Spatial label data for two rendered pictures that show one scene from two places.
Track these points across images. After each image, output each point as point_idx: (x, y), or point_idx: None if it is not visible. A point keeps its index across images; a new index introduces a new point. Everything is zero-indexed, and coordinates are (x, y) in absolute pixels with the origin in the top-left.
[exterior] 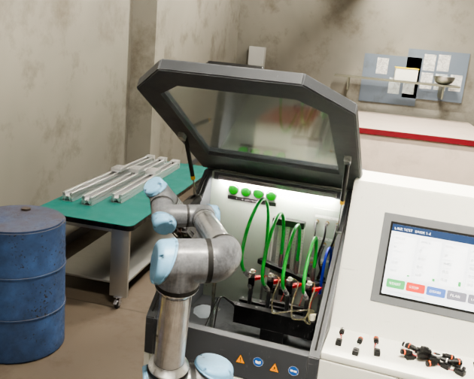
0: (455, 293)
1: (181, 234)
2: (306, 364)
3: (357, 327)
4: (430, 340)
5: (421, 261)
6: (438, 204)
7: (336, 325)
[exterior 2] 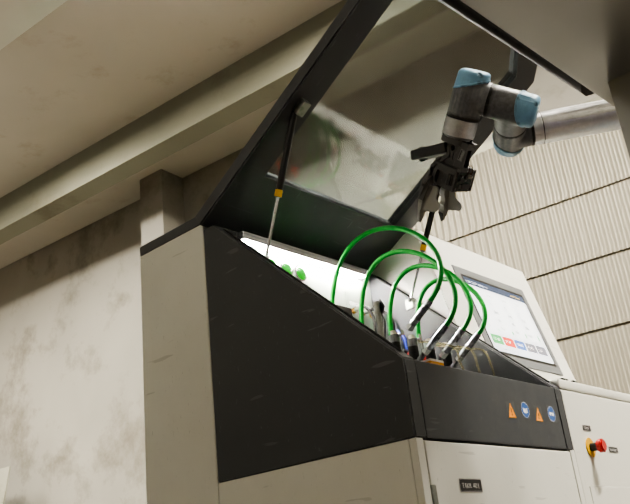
0: (529, 345)
1: (467, 174)
2: (555, 399)
3: None
4: None
5: (497, 314)
6: (474, 260)
7: None
